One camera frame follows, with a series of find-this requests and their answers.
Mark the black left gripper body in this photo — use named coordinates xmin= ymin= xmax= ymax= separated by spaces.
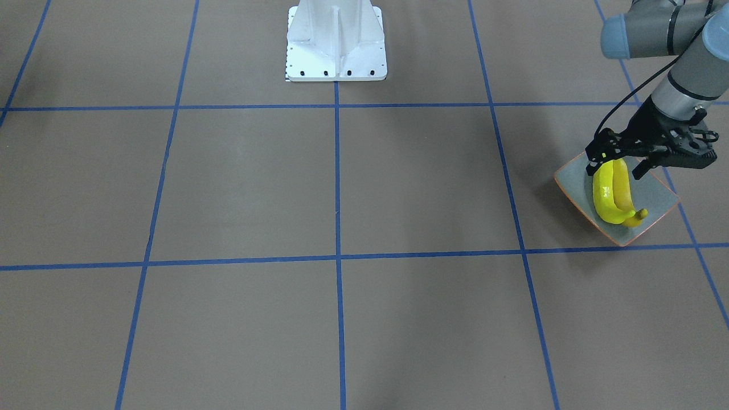
xmin=585 ymin=99 xmax=719 ymax=169

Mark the bright yellow-green banana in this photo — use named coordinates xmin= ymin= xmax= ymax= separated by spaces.
xmin=592 ymin=160 xmax=630 ymax=225

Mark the deep yellow banana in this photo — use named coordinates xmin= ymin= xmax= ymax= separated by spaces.
xmin=612 ymin=158 xmax=648 ymax=228

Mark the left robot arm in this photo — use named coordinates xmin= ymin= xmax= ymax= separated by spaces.
xmin=585 ymin=1 xmax=728 ymax=179

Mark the blue square plate orange rim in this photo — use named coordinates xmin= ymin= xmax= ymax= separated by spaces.
xmin=554 ymin=155 xmax=679 ymax=247

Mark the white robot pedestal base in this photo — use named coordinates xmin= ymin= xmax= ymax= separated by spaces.
xmin=285 ymin=1 xmax=388 ymax=81

